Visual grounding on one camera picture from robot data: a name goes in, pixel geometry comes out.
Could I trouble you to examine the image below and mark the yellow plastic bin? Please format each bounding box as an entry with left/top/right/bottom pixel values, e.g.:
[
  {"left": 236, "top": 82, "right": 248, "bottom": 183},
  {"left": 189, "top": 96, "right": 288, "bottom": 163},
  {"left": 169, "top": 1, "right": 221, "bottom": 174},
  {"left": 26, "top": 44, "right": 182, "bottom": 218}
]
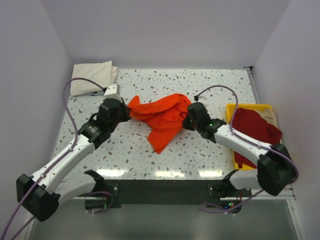
[{"left": 225, "top": 103, "right": 273, "bottom": 171}]

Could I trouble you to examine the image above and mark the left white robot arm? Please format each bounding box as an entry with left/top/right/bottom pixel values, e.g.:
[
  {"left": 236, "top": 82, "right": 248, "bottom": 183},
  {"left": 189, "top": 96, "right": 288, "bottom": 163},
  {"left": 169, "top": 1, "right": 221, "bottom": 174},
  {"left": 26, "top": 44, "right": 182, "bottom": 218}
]
[{"left": 16, "top": 97, "right": 130, "bottom": 222}]

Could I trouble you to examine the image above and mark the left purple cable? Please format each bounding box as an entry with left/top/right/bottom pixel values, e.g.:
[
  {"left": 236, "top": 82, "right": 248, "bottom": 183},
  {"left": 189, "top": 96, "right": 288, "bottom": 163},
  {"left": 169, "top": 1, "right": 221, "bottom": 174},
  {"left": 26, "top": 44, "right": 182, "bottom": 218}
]
[{"left": 0, "top": 77, "right": 116, "bottom": 236}]

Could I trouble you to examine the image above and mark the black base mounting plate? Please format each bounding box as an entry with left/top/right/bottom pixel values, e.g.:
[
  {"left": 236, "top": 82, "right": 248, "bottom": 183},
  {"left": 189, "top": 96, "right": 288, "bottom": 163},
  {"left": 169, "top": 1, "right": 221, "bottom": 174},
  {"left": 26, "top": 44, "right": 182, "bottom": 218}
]
[{"left": 82, "top": 179, "right": 252, "bottom": 211}]

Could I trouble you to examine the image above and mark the folded white blue-print shirt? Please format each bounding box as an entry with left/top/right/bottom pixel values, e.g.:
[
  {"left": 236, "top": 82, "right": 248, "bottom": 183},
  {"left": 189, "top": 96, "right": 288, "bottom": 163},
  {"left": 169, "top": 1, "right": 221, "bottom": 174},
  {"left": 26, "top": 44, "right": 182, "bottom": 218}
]
[{"left": 84, "top": 90, "right": 105, "bottom": 96}]

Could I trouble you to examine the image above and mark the folded cream t shirt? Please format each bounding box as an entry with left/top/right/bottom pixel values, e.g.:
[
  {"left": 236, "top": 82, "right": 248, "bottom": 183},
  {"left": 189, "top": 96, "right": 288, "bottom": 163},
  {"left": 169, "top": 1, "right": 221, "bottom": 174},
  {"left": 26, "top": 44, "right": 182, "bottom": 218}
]
[{"left": 70, "top": 61, "right": 118, "bottom": 97}]

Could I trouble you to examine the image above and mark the dark red t shirt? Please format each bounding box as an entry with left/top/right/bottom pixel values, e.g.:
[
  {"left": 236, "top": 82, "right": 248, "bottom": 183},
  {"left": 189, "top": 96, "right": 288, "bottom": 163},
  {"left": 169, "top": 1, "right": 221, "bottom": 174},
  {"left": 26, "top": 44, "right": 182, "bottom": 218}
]
[{"left": 233, "top": 107, "right": 283, "bottom": 170}]

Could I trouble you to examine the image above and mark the beige t shirt in bin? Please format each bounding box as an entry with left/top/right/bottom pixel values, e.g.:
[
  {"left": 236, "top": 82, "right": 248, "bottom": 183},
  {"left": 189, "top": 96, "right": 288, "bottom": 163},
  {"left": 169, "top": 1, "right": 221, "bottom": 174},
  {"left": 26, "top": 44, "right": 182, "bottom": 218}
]
[{"left": 256, "top": 108, "right": 278, "bottom": 127}]

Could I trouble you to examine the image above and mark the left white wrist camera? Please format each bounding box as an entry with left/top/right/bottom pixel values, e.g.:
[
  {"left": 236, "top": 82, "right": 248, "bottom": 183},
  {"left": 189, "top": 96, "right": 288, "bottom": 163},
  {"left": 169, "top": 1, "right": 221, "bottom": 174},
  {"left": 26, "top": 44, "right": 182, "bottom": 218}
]
[{"left": 103, "top": 83, "right": 121, "bottom": 100}]

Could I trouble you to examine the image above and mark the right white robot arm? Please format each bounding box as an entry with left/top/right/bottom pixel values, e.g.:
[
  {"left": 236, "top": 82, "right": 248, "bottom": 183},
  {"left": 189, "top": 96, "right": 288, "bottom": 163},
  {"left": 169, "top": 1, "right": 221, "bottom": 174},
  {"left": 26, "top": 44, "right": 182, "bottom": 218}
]
[{"left": 183, "top": 102, "right": 298, "bottom": 197}]

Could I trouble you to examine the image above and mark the orange t shirt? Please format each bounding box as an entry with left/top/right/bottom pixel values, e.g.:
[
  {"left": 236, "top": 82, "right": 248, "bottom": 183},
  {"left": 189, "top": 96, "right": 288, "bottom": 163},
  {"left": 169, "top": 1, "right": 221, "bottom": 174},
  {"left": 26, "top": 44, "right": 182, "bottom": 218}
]
[{"left": 128, "top": 93, "right": 191, "bottom": 154}]

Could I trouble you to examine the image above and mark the aluminium frame rail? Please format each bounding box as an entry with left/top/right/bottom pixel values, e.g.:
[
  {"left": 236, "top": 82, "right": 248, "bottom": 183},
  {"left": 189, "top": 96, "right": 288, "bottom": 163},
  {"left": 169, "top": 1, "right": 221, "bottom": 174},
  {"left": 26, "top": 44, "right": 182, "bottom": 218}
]
[{"left": 244, "top": 66, "right": 260, "bottom": 104}]

